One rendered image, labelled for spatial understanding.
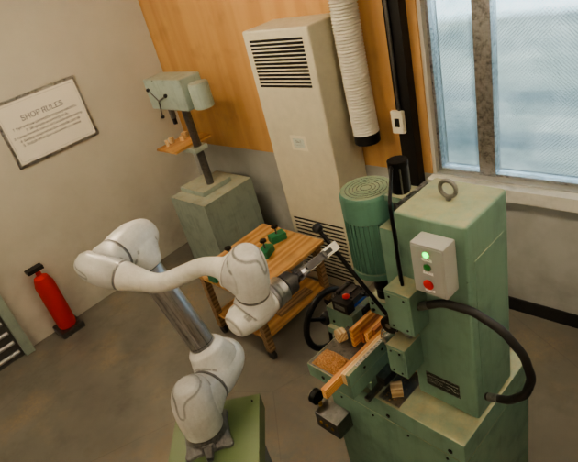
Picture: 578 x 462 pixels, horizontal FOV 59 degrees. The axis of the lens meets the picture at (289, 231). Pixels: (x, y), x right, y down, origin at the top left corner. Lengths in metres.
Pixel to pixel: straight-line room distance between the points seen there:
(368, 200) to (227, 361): 0.87
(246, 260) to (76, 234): 3.09
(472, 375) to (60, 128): 3.36
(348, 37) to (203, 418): 2.00
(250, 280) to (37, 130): 2.96
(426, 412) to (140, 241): 1.12
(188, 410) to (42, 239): 2.60
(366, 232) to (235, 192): 2.40
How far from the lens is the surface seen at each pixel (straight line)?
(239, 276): 1.38
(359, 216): 1.59
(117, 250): 1.79
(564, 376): 3.07
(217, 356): 2.02
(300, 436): 2.90
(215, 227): 3.86
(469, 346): 1.61
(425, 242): 1.38
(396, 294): 1.51
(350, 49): 2.92
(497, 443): 2.04
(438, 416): 1.84
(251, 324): 1.49
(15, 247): 4.21
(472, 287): 1.46
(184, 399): 1.92
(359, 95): 2.97
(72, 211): 4.31
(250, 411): 2.14
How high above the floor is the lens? 2.24
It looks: 29 degrees down
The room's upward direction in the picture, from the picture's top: 15 degrees counter-clockwise
